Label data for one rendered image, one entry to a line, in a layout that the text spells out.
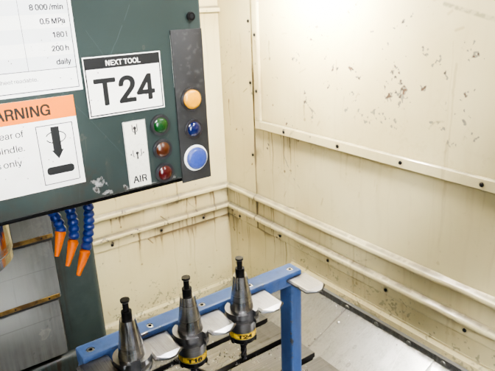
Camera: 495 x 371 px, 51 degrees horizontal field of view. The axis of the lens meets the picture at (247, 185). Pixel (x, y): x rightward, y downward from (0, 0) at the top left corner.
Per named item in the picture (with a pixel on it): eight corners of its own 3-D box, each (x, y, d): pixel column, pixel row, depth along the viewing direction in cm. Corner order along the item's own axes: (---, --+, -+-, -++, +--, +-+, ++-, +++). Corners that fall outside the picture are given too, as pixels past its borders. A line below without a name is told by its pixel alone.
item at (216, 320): (240, 328, 94) (239, 324, 94) (215, 340, 91) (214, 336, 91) (219, 311, 99) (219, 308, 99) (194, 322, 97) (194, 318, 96)
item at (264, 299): (287, 307, 100) (287, 303, 100) (265, 317, 97) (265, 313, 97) (264, 292, 105) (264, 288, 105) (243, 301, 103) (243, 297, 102)
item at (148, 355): (147, 350, 90) (146, 338, 90) (157, 371, 85) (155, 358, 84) (110, 361, 88) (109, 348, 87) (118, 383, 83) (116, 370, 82)
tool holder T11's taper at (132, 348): (141, 342, 89) (138, 308, 86) (148, 357, 85) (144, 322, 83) (116, 350, 87) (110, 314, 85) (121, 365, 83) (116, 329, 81)
